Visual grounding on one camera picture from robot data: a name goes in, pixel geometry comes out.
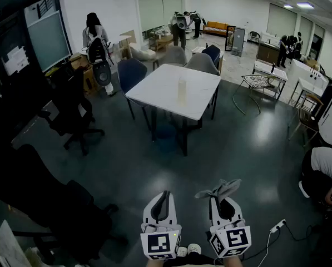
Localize white power strip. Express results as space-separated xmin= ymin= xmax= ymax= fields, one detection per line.
xmin=270 ymin=219 xmax=286 ymax=233

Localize black backpack rig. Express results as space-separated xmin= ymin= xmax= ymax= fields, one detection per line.
xmin=87 ymin=36 xmax=113 ymax=87

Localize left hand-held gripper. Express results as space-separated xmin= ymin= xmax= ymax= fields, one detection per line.
xmin=140 ymin=191 xmax=182 ymax=260

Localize white cable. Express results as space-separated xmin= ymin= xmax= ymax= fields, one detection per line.
xmin=243 ymin=230 xmax=275 ymax=267

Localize brown cardboard box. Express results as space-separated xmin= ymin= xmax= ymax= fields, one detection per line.
xmin=70 ymin=53 xmax=100 ymax=95

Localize black cable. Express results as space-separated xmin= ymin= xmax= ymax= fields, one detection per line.
xmin=284 ymin=222 xmax=325 ymax=242

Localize black metal frame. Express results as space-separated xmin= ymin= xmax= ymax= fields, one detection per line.
xmin=225 ymin=25 xmax=236 ymax=52

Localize orange sofa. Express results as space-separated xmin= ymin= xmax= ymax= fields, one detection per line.
xmin=203 ymin=21 xmax=235 ymax=37

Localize frosted glass panel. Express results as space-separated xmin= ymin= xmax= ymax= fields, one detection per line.
xmin=23 ymin=0 xmax=72 ymax=72

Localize pile of white papers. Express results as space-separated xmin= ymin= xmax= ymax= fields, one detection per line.
xmin=0 ymin=220 xmax=44 ymax=267

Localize person's right forearm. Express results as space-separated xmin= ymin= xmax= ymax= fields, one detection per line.
xmin=214 ymin=256 xmax=240 ymax=267

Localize wooden stool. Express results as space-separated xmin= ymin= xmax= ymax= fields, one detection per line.
xmin=288 ymin=93 xmax=324 ymax=146

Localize dark blue chair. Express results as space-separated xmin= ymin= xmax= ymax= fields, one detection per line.
xmin=117 ymin=57 xmax=148 ymax=121
xmin=201 ymin=44 xmax=221 ymax=69

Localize grey backpack rig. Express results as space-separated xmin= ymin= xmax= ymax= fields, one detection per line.
xmin=173 ymin=12 xmax=186 ymax=30

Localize light wooden board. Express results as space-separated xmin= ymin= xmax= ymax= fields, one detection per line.
xmin=120 ymin=29 xmax=136 ymax=50

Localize brown wooden cabinet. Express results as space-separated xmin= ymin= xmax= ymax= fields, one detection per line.
xmin=256 ymin=42 xmax=280 ymax=65

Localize grey cloth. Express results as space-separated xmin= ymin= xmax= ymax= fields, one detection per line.
xmin=195 ymin=179 xmax=242 ymax=203

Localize grey upholstered chair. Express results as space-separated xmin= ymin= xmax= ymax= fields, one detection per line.
xmin=185 ymin=52 xmax=220 ymax=76
xmin=152 ymin=46 xmax=188 ymax=71

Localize grey glass door cabinet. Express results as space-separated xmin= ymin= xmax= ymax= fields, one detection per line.
xmin=231 ymin=26 xmax=246 ymax=57

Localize wooden coffee table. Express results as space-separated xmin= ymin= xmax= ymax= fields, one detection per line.
xmin=148 ymin=34 xmax=174 ymax=52

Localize white beanbag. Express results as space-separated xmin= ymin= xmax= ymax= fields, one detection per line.
xmin=129 ymin=44 xmax=157 ymax=61

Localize white roller blind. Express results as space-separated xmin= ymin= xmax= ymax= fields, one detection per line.
xmin=267 ymin=3 xmax=298 ymax=38
xmin=137 ymin=0 xmax=183 ymax=32

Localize gold wire chair patterned cushion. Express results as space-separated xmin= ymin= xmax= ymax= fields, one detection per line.
xmin=232 ymin=73 xmax=278 ymax=116

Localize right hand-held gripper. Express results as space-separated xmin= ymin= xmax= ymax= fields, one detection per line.
xmin=209 ymin=196 xmax=252 ymax=259

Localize person's dark trousers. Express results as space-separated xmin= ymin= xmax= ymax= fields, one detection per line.
xmin=165 ymin=253 xmax=219 ymax=267

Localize white desk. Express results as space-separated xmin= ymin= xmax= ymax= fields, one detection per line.
xmin=107 ymin=34 xmax=133 ymax=61

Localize yellow and black bin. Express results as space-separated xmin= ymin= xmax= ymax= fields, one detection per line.
xmin=44 ymin=65 xmax=61 ymax=77

